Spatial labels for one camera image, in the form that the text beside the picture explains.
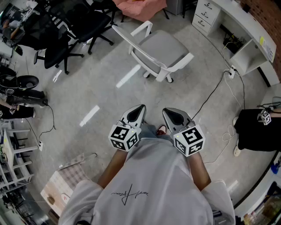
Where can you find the white power strip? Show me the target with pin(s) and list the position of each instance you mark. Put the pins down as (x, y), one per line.
(231, 73)
(41, 146)

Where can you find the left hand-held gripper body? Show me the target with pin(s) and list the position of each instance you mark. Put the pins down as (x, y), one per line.
(120, 136)

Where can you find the person's white shirt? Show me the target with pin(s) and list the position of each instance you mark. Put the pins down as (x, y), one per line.
(153, 175)

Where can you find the paper sheets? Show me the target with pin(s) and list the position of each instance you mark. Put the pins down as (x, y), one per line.
(269, 51)

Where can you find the white refrigerator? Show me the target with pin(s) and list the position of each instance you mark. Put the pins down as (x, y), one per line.
(175, 6)

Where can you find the checkered cloth table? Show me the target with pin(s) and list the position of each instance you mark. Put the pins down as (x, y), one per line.
(65, 175)

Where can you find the pink blanket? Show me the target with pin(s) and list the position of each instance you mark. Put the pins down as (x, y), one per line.
(142, 8)

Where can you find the person's red shoe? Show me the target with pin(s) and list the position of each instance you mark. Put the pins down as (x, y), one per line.
(161, 130)

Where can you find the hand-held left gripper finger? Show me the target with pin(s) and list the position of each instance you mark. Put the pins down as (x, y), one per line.
(142, 116)
(128, 114)

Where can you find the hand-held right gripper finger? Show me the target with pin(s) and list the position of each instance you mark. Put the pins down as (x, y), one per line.
(183, 116)
(168, 122)

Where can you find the white chair with grey seat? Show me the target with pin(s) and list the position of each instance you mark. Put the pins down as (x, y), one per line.
(162, 48)

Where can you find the person's right forearm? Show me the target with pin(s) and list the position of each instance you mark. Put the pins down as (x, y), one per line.
(199, 173)

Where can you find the white shelf unit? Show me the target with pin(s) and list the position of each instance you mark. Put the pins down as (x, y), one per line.
(22, 149)

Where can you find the person's left forearm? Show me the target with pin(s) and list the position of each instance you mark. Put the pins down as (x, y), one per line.
(112, 169)

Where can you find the black router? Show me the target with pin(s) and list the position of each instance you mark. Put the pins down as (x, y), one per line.
(232, 46)

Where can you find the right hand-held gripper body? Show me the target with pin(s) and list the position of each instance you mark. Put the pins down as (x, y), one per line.
(191, 140)

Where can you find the small black box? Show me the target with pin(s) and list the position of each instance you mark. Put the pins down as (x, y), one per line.
(246, 8)

